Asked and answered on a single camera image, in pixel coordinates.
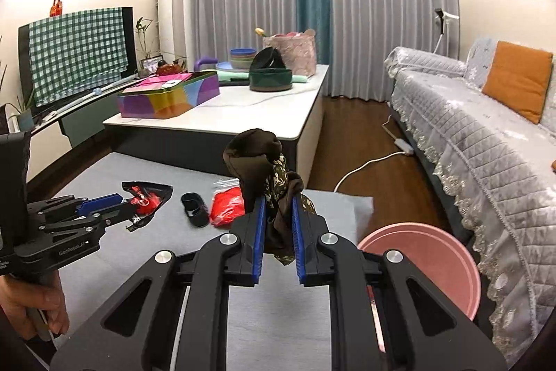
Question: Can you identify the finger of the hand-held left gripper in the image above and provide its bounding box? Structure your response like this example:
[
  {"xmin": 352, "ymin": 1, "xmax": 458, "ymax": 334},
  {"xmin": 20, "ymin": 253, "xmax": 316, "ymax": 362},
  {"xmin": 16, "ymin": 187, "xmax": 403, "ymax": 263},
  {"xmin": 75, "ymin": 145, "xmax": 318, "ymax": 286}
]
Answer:
[
  {"xmin": 27, "ymin": 193, "xmax": 126, "ymax": 220},
  {"xmin": 40, "ymin": 201, "xmax": 142, "ymax": 235}
]

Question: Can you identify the green checkered cloth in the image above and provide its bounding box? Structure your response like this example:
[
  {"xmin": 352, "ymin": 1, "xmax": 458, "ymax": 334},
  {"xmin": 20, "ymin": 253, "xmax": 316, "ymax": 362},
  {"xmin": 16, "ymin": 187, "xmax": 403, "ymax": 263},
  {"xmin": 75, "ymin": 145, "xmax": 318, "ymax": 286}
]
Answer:
[{"xmin": 28, "ymin": 7, "xmax": 130, "ymax": 107}]

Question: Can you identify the white rod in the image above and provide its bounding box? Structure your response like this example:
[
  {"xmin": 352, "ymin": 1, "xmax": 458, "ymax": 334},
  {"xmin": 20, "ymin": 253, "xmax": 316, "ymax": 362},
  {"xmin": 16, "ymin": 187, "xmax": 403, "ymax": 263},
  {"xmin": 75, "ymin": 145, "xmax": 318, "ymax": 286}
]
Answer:
[{"xmin": 41, "ymin": 81, "xmax": 135, "ymax": 122}]

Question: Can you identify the lucky bamboo plant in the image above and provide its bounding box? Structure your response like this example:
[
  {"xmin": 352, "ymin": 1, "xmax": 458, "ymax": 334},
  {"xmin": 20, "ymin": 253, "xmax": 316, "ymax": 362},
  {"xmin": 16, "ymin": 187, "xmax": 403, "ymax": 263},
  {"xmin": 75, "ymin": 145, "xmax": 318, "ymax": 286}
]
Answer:
[{"xmin": 132, "ymin": 18, "xmax": 155, "ymax": 72}]

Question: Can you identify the black television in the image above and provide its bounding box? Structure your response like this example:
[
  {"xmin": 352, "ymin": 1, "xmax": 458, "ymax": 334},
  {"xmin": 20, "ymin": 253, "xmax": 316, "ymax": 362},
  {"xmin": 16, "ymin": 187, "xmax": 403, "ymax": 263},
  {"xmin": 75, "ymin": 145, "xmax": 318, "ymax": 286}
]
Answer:
[{"xmin": 17, "ymin": 7, "xmax": 134, "ymax": 120}]

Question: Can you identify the stack of plastic bowls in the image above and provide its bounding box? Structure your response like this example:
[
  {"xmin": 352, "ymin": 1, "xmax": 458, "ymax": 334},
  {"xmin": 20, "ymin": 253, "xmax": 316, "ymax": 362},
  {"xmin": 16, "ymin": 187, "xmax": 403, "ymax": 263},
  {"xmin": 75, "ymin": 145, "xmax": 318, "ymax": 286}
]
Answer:
[{"xmin": 229, "ymin": 47, "xmax": 258, "ymax": 70}]

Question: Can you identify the dark tv stand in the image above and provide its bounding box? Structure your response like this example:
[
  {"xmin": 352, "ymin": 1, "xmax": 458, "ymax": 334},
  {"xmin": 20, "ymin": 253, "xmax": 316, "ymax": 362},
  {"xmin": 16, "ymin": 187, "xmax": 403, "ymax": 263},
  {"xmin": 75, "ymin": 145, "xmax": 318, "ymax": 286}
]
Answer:
[{"xmin": 0, "ymin": 73, "xmax": 144, "ymax": 180}]

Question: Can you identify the white-topped coffee table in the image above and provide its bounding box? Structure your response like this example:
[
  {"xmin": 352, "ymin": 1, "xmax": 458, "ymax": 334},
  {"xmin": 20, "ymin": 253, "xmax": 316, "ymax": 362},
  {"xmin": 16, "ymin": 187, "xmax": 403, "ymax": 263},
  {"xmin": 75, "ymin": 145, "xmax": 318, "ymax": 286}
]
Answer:
[{"xmin": 102, "ymin": 64, "xmax": 330, "ymax": 189}]

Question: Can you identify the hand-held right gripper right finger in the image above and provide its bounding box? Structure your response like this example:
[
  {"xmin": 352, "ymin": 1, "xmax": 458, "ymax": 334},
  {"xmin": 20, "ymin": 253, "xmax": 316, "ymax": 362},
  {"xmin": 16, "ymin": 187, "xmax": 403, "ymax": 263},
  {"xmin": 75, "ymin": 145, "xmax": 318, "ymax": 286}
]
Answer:
[{"xmin": 292, "ymin": 196, "xmax": 509, "ymax": 371}]

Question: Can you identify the purple plastic jug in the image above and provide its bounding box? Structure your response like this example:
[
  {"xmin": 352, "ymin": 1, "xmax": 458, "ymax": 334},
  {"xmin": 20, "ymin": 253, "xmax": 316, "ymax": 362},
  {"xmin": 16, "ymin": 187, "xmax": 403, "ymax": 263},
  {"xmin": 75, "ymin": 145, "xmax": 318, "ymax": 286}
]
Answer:
[{"xmin": 194, "ymin": 56, "xmax": 219, "ymax": 73}]

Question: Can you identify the white standing air conditioner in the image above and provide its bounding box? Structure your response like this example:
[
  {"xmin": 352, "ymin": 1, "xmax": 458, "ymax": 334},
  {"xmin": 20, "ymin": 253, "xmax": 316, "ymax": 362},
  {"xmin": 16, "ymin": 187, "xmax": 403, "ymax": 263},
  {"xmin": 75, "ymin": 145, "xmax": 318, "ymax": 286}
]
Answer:
[{"xmin": 157, "ymin": 0, "xmax": 195, "ymax": 72}]

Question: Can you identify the red teapot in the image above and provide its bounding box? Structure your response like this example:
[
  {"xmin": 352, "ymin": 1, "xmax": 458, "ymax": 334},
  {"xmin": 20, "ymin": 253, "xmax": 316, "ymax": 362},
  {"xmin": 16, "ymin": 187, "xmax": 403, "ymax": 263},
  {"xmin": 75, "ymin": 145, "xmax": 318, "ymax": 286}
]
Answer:
[{"xmin": 155, "ymin": 59, "xmax": 185, "ymax": 77}]

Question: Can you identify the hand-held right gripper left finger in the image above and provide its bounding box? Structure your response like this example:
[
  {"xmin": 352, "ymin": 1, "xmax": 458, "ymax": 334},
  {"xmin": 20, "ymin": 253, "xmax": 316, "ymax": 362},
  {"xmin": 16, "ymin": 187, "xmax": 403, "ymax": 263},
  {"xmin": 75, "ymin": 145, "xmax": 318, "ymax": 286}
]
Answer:
[{"xmin": 50, "ymin": 197, "xmax": 267, "ymax": 371}]

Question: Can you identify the potted plant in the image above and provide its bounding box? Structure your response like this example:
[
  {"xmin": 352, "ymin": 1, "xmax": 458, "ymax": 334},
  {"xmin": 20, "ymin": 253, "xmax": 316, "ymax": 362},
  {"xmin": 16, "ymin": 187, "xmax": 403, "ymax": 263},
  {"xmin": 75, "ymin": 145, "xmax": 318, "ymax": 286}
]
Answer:
[{"xmin": 0, "ymin": 36, "xmax": 38, "ymax": 132}]

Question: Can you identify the colourful tin box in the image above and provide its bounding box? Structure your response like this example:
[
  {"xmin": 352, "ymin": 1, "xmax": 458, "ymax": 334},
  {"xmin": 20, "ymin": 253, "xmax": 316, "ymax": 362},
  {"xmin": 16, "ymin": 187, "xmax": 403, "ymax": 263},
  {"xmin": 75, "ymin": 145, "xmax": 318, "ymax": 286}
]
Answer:
[{"xmin": 116, "ymin": 71, "xmax": 221, "ymax": 120}]

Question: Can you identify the brown floral cloth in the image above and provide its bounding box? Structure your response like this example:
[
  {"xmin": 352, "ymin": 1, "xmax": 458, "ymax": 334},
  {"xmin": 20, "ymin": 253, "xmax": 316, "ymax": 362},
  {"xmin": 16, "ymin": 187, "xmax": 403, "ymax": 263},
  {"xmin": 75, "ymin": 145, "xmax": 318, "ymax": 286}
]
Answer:
[{"xmin": 223, "ymin": 128, "xmax": 318, "ymax": 266}]

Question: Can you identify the pink patterned bag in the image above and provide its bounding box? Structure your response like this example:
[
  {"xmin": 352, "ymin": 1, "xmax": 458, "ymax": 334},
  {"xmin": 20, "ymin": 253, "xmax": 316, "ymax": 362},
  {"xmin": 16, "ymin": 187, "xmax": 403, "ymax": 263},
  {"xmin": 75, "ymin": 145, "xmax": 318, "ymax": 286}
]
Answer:
[{"xmin": 262, "ymin": 29, "xmax": 318, "ymax": 77}]

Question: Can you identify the photo frame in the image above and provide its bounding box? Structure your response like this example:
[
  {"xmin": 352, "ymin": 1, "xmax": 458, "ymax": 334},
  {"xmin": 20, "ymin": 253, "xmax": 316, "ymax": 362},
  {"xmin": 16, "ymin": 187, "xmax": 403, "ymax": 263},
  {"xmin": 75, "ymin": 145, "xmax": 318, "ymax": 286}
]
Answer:
[{"xmin": 140, "ymin": 56, "xmax": 165, "ymax": 74}]

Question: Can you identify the clear plastic wrapper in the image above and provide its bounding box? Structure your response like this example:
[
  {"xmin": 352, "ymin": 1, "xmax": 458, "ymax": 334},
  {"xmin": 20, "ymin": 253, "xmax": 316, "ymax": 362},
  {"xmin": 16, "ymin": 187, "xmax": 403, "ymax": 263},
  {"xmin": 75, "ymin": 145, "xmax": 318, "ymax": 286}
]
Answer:
[{"xmin": 213, "ymin": 177, "xmax": 242, "ymax": 193}]

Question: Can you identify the dark green bowl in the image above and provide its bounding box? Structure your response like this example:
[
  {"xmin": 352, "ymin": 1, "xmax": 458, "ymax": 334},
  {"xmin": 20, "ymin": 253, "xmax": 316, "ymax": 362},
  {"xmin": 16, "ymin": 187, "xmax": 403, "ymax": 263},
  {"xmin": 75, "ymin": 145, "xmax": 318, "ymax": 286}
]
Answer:
[{"xmin": 249, "ymin": 67, "xmax": 294, "ymax": 92}]

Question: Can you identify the person's left hand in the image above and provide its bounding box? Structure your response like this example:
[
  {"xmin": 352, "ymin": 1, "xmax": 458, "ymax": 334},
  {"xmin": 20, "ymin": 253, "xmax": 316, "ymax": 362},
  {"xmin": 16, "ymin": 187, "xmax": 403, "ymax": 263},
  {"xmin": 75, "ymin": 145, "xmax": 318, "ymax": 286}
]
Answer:
[{"xmin": 0, "ymin": 269, "xmax": 70, "ymax": 341}]

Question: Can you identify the white floor stand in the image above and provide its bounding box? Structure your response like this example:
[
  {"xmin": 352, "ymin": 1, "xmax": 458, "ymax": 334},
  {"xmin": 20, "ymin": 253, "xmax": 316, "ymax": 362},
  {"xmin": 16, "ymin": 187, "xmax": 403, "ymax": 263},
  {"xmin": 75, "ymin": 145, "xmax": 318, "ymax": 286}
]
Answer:
[{"xmin": 434, "ymin": 8, "xmax": 460, "ymax": 59}]

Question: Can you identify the mint green tray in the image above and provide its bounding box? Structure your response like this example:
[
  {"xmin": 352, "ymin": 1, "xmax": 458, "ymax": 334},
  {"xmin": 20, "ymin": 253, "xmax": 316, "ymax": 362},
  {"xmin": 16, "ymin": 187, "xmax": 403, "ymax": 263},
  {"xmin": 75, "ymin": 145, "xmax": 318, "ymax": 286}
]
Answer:
[{"xmin": 216, "ymin": 62, "xmax": 310, "ymax": 86}]

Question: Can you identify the grey quilted sofa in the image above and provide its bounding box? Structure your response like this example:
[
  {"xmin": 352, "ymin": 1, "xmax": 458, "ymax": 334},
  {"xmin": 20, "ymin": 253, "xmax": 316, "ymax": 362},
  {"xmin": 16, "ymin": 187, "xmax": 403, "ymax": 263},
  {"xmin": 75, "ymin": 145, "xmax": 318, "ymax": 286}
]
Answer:
[{"xmin": 384, "ymin": 36, "xmax": 556, "ymax": 363}]

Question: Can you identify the white power strip with cable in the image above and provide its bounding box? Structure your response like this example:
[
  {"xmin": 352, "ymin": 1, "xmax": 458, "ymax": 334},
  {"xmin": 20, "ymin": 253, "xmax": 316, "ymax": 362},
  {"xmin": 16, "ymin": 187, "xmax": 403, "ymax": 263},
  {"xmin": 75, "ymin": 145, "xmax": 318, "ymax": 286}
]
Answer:
[{"xmin": 334, "ymin": 114, "xmax": 411, "ymax": 193}]

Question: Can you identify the pink bucket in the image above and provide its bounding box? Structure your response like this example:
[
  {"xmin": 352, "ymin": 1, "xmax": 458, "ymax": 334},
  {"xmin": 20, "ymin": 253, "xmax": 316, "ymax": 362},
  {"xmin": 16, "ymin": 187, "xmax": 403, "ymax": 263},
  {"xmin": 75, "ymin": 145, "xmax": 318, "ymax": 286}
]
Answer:
[{"xmin": 357, "ymin": 222, "xmax": 482, "ymax": 354}]

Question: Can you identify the red plastic bag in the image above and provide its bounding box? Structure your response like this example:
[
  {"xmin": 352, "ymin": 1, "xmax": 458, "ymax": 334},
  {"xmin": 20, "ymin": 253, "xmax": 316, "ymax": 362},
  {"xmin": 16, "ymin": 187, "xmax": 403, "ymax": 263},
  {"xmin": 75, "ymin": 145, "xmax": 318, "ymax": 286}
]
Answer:
[{"xmin": 209, "ymin": 186, "xmax": 245, "ymax": 228}]

